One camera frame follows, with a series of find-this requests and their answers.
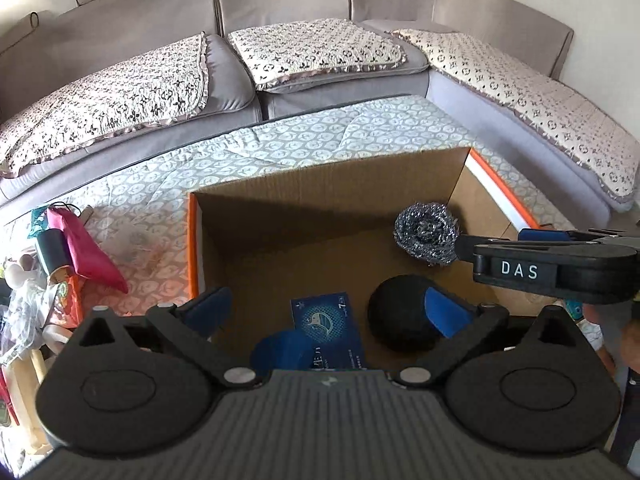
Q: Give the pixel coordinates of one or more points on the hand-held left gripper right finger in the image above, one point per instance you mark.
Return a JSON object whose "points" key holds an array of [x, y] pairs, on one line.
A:
{"points": [[445, 312]]}

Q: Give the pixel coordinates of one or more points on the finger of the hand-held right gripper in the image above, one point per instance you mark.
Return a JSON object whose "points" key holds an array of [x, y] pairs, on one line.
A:
{"points": [[465, 249], [542, 235]]}

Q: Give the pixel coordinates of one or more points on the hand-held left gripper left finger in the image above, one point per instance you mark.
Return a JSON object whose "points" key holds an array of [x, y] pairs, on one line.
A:
{"points": [[207, 312]]}

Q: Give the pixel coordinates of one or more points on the blue round pad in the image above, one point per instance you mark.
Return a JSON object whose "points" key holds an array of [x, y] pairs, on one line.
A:
{"points": [[280, 352]]}

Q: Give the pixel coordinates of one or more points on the steel wool scourer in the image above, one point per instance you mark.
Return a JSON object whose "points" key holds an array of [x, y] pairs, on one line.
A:
{"points": [[425, 232]]}

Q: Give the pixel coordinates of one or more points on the orange snack packet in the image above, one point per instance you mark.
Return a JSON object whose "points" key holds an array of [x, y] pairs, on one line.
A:
{"points": [[67, 295]]}

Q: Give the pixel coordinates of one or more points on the teal tissue pack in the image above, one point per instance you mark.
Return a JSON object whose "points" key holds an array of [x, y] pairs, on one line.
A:
{"points": [[38, 220]]}

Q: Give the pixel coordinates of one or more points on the white plastic tube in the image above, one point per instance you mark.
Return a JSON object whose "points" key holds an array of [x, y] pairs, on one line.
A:
{"points": [[35, 390]]}

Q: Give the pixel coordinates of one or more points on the clear plastic bag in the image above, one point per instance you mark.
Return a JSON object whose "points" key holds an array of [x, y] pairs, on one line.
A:
{"points": [[20, 310]]}

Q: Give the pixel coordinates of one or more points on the pink cloth bag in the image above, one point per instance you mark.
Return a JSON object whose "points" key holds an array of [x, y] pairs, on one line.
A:
{"points": [[85, 250]]}

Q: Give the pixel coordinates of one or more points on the blue printed packet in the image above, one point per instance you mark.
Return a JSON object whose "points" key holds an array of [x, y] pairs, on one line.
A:
{"points": [[325, 325]]}

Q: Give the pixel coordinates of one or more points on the grey sofa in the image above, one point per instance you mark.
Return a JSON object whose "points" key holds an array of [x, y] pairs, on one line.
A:
{"points": [[150, 15]]}

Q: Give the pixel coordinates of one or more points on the black ball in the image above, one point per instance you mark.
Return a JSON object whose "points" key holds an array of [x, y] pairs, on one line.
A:
{"points": [[395, 310]]}

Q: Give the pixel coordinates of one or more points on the orange cardboard box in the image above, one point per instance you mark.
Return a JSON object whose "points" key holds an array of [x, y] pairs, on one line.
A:
{"points": [[325, 210]]}

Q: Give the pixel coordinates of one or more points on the clear plastic wrapper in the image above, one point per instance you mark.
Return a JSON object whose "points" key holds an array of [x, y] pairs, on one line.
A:
{"points": [[140, 247]]}

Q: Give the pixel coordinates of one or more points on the patterned cushion cover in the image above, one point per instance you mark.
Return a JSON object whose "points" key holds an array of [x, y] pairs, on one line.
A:
{"points": [[525, 95], [100, 105], [315, 50]]}

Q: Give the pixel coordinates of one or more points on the dark blue cylinder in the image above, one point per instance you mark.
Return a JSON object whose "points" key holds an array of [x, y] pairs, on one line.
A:
{"points": [[52, 250]]}

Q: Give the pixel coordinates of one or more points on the quilted leaf-print blanket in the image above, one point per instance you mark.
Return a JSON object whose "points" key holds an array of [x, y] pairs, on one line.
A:
{"points": [[300, 135]]}

